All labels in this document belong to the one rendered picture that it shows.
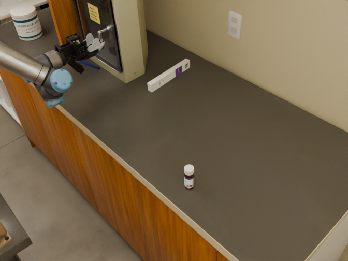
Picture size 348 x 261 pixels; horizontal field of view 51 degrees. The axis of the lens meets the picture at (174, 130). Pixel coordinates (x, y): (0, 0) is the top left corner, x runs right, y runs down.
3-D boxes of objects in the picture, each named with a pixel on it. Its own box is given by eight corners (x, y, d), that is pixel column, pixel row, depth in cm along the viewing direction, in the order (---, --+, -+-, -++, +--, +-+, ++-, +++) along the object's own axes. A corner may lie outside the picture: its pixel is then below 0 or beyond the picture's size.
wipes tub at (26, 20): (36, 27, 212) (28, 2, 202) (47, 34, 205) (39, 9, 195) (15, 35, 206) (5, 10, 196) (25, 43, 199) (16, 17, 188)
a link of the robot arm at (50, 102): (53, 104, 133) (37, 77, 132) (45, 111, 143) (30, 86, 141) (72, 95, 138) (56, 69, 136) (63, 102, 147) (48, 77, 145)
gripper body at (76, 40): (88, 40, 144) (61, 52, 138) (90, 58, 150) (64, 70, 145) (77, 31, 147) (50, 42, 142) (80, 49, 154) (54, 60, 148)
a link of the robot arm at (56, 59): (55, 75, 143) (44, 64, 146) (66, 70, 145) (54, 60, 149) (52, 59, 137) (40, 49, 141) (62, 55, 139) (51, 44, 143)
